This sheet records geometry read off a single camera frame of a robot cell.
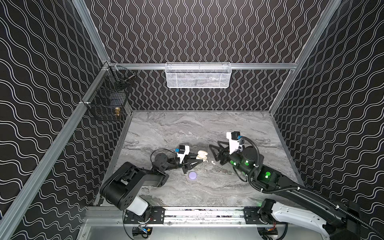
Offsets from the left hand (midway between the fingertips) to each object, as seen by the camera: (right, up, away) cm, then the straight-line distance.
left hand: (205, 161), depth 71 cm
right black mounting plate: (+23, -28, +3) cm, 37 cm away
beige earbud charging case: (-1, +2, +2) cm, 3 cm away
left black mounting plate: (-24, -28, +4) cm, 37 cm away
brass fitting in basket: (-47, +25, +11) cm, 55 cm away
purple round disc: (-6, -12, +17) cm, 21 cm away
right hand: (+3, +8, -2) cm, 9 cm away
